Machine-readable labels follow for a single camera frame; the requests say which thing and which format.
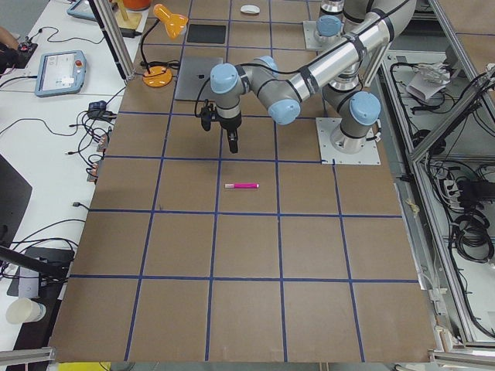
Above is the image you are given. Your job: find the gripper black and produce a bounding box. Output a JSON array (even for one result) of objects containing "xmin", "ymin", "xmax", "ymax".
[{"xmin": 226, "ymin": 128, "xmax": 239, "ymax": 154}]

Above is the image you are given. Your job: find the pink marker pen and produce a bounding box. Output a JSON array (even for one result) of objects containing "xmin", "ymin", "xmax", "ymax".
[{"xmin": 224, "ymin": 182, "xmax": 260, "ymax": 189}]

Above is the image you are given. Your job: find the white computer mouse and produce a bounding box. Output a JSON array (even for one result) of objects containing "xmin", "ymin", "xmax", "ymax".
[{"xmin": 240, "ymin": 5, "xmax": 261, "ymax": 15}]

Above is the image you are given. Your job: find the black mousepad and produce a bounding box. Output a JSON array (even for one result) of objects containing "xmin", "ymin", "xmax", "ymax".
[{"xmin": 186, "ymin": 24, "xmax": 227, "ymax": 44}]

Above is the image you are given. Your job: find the silver closed laptop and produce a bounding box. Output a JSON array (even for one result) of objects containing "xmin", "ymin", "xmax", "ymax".
[{"xmin": 175, "ymin": 56, "xmax": 224, "ymax": 101}]

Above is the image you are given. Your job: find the orange desk lamp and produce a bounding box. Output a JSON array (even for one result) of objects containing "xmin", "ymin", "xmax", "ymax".
[{"xmin": 139, "ymin": 3, "xmax": 189, "ymax": 88}]

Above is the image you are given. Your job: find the black power adapter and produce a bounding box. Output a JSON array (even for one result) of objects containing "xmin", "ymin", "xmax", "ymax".
[{"xmin": 120, "ymin": 27, "xmax": 141, "ymax": 39}]

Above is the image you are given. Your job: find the wooden stand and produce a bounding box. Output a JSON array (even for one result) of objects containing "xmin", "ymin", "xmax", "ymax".
[{"xmin": 114, "ymin": 0, "xmax": 142, "ymax": 30}]

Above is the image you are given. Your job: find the orange cylindrical container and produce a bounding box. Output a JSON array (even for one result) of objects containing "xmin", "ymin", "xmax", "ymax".
[{"xmin": 123, "ymin": 0, "xmax": 152, "ymax": 11}]

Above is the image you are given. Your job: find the blue teach pendant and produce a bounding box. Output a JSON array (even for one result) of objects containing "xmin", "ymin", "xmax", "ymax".
[
  {"xmin": 67, "ymin": 0, "xmax": 96, "ymax": 22},
  {"xmin": 34, "ymin": 50, "xmax": 87, "ymax": 97}
]

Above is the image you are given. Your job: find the person at desk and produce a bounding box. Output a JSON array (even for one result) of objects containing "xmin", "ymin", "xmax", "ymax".
[{"xmin": 1, "ymin": 27, "xmax": 19, "ymax": 73}]

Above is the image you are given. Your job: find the white paper cup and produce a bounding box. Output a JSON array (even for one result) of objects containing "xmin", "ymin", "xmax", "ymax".
[{"xmin": 6, "ymin": 298, "xmax": 46, "ymax": 325}]

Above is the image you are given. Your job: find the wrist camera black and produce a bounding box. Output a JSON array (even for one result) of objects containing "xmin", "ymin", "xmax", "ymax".
[{"xmin": 200, "ymin": 100, "xmax": 217, "ymax": 131}]

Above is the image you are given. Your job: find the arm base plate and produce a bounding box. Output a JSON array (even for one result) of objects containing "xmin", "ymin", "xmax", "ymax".
[
  {"xmin": 303, "ymin": 17, "xmax": 343, "ymax": 51},
  {"xmin": 316, "ymin": 117, "xmax": 381, "ymax": 165}
]

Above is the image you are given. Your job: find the aluminium frame post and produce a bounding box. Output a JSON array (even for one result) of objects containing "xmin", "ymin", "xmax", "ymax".
[{"xmin": 89, "ymin": 0, "xmax": 135, "ymax": 81}]

